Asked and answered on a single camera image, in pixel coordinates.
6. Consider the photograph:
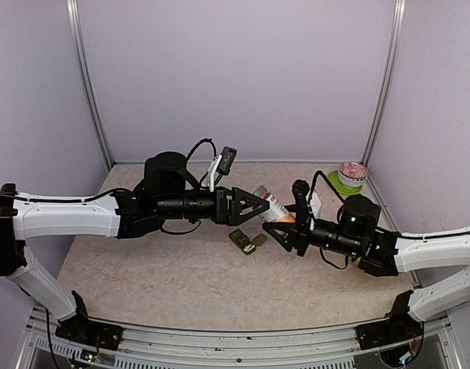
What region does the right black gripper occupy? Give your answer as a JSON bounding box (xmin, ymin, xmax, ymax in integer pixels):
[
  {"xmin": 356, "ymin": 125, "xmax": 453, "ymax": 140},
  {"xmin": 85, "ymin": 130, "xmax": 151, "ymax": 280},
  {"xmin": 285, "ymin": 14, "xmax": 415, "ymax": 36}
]
[{"xmin": 263, "ymin": 204, "xmax": 362, "ymax": 258}]

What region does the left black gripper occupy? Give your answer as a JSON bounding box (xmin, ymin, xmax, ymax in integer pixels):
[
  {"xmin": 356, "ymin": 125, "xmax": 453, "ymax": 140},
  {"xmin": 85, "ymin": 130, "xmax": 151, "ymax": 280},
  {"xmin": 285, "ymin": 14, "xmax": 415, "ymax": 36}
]
[{"xmin": 157, "ymin": 186, "xmax": 271, "ymax": 227}]

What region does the orange grey-capped supplement bottle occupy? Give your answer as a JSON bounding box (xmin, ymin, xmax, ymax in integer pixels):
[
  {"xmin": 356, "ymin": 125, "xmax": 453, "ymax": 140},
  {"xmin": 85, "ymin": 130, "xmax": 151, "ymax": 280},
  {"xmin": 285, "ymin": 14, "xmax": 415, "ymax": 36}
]
[{"xmin": 253, "ymin": 185, "xmax": 296, "ymax": 223}]

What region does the green weekly pill organizer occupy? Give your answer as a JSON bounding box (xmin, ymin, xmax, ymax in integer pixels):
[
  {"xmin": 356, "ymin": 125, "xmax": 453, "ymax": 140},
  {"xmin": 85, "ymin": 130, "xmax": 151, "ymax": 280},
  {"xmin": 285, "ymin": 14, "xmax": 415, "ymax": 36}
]
[{"xmin": 229, "ymin": 228, "xmax": 267, "ymax": 255}]

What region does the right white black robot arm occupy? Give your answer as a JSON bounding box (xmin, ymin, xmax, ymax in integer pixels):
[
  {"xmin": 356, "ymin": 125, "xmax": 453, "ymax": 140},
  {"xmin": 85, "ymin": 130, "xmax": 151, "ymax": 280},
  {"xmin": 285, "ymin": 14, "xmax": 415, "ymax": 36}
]
[{"xmin": 263, "ymin": 194, "xmax": 470, "ymax": 341}]

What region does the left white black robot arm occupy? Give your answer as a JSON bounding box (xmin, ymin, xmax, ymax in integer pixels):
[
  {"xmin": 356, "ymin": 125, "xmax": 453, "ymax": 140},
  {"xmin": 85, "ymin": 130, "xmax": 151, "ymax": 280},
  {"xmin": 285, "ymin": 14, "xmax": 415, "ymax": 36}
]
[{"xmin": 0, "ymin": 148, "xmax": 269, "ymax": 342}]

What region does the green saucer plate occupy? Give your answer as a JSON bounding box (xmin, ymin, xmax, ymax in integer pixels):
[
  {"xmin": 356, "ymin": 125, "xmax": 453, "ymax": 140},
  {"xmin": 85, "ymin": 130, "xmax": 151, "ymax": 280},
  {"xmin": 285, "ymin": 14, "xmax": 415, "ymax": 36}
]
[{"xmin": 327, "ymin": 171, "xmax": 362, "ymax": 196}]

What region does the red patterned white bowl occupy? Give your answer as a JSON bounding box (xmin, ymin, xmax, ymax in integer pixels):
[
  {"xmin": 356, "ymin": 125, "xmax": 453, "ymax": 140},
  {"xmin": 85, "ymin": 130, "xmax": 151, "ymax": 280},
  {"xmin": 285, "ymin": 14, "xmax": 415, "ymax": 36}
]
[{"xmin": 337, "ymin": 161, "xmax": 369, "ymax": 188}]

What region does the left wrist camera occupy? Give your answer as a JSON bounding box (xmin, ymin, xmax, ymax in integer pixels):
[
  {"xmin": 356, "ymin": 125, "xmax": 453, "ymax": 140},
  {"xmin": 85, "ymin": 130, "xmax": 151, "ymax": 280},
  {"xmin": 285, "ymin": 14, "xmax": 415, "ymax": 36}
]
[{"xmin": 217, "ymin": 146, "xmax": 237, "ymax": 175}]

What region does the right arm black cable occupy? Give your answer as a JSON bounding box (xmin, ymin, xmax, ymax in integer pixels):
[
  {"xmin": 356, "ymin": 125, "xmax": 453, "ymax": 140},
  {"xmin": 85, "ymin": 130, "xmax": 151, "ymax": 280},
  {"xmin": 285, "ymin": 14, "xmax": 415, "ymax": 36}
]
[{"xmin": 310, "ymin": 170, "xmax": 347, "ymax": 204}]

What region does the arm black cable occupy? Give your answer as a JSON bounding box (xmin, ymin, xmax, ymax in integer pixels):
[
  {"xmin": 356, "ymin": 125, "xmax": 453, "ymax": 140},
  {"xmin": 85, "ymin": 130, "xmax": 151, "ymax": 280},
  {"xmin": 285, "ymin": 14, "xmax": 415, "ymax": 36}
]
[
  {"xmin": 310, "ymin": 170, "xmax": 347, "ymax": 204},
  {"xmin": 184, "ymin": 138, "xmax": 219, "ymax": 181}
]

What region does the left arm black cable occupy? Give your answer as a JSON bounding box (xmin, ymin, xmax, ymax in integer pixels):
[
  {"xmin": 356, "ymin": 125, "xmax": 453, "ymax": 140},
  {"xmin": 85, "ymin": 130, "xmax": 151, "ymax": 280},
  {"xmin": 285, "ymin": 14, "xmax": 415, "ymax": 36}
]
[{"xmin": 184, "ymin": 138, "xmax": 219, "ymax": 181}]

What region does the front aluminium rail base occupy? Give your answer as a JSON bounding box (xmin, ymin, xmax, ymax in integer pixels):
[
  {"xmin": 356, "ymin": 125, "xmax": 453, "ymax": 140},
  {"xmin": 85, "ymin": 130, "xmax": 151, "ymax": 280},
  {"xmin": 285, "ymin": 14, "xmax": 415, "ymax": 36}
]
[{"xmin": 15, "ymin": 303, "xmax": 466, "ymax": 369}]

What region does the right aluminium frame post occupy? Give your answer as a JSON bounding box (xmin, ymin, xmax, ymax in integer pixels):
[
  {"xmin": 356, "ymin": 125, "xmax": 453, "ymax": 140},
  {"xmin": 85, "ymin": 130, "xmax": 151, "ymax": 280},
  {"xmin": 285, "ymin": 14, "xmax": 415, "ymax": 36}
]
[{"xmin": 361, "ymin": 0, "xmax": 406, "ymax": 166}]

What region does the aluminium frame post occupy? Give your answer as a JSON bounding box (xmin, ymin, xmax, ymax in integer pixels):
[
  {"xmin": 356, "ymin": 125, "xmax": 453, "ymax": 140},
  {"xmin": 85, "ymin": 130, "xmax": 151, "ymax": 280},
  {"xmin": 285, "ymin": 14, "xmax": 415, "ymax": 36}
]
[
  {"xmin": 66, "ymin": 0, "xmax": 115, "ymax": 171},
  {"xmin": 361, "ymin": 0, "xmax": 406, "ymax": 166}
]

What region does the left aluminium frame post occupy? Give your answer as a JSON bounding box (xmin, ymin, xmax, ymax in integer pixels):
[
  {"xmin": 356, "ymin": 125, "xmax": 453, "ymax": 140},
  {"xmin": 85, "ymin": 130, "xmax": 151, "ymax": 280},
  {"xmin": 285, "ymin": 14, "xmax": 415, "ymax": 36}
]
[{"xmin": 66, "ymin": 0, "xmax": 115, "ymax": 171}]

